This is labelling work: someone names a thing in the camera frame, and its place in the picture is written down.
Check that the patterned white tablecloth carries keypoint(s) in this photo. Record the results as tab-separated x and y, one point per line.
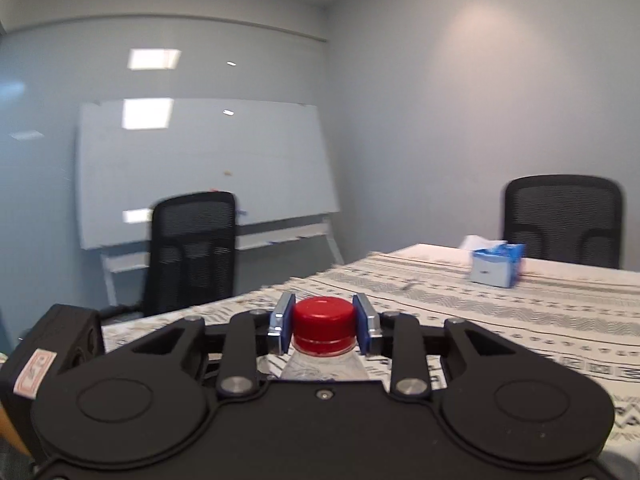
510	310

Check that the black mesh office chair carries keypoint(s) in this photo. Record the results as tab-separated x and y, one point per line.
565	220
195	245

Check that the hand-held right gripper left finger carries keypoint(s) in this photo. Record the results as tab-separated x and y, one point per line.
281	324

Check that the clear plastic bottle red label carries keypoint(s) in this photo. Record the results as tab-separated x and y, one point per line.
322	366

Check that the blue white tissue box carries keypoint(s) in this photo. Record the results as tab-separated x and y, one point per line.
495	266

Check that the whiteboard on stand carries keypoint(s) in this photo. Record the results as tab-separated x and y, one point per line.
210	170

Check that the red bottle cap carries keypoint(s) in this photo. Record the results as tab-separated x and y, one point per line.
323	324

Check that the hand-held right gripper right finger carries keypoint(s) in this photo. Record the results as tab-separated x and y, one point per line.
361	326

